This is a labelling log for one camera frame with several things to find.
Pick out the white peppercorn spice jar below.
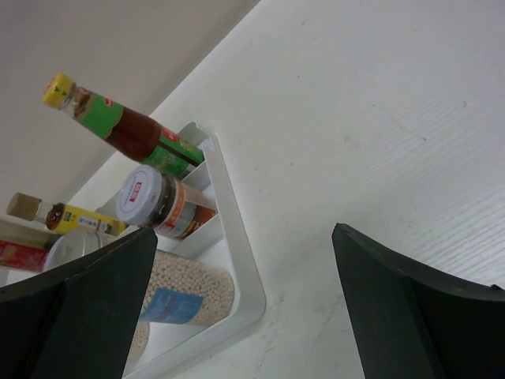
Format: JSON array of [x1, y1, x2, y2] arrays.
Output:
[[123, 227, 239, 378]]

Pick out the small gold cap oil bottle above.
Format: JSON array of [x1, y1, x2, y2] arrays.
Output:
[[6, 193, 129, 237]]

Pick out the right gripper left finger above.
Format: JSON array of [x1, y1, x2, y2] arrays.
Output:
[[1, 229, 158, 378]]

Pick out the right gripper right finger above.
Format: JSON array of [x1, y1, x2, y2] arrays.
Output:
[[332, 223, 504, 378]]

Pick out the yellow cap chili sauce bottle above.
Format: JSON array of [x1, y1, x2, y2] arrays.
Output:
[[43, 73, 204, 179]]

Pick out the white lid sauce jar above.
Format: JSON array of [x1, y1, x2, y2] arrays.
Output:
[[115, 165, 218, 241]]

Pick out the white divided organizer tray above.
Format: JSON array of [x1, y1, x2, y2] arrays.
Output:
[[124, 122, 267, 378]]

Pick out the black cap soy sauce bottle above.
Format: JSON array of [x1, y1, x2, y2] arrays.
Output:
[[1, 220, 59, 272]]

